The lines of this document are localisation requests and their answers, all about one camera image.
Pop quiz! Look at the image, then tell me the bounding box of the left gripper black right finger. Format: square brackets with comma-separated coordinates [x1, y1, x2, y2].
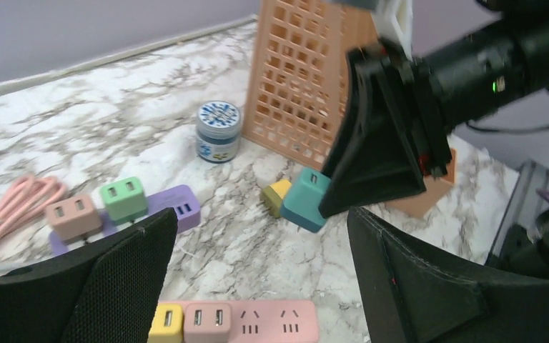
[347, 207, 549, 343]

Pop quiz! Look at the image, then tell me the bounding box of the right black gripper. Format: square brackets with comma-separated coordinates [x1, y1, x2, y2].
[319, 19, 540, 218]

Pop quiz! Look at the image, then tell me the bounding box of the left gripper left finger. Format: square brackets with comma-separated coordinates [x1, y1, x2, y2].
[0, 208, 177, 343]

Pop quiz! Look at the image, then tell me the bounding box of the yellow charger plug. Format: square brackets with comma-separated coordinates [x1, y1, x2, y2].
[147, 303, 184, 343]
[259, 179, 292, 218]

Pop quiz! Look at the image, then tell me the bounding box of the pink dual USB charger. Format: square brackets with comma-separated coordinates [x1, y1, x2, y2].
[44, 194, 102, 242]

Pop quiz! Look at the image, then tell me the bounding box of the teal charger plug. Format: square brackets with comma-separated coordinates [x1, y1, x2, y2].
[280, 167, 330, 233]

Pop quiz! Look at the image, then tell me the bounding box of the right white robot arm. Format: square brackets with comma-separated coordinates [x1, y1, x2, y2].
[319, 1, 549, 218]

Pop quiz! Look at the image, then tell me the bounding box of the green charger plug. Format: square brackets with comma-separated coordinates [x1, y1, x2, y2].
[99, 177, 148, 225]

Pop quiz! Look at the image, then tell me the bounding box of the purple power strip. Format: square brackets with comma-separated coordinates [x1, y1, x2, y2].
[48, 184, 202, 257]

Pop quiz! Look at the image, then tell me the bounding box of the orange mesh file organizer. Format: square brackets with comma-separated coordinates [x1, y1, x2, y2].
[243, 1, 452, 192]

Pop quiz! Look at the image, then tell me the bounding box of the pink long power strip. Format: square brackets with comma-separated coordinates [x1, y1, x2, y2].
[159, 300, 320, 343]

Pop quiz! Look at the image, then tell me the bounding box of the blue patterned tape roll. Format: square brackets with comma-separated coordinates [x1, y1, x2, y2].
[195, 101, 242, 164]

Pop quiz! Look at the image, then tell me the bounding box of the salmon coiled cable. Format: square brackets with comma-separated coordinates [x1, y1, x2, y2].
[0, 174, 68, 272]

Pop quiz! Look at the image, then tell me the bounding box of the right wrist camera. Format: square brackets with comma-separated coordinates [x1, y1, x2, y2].
[331, 0, 414, 61]

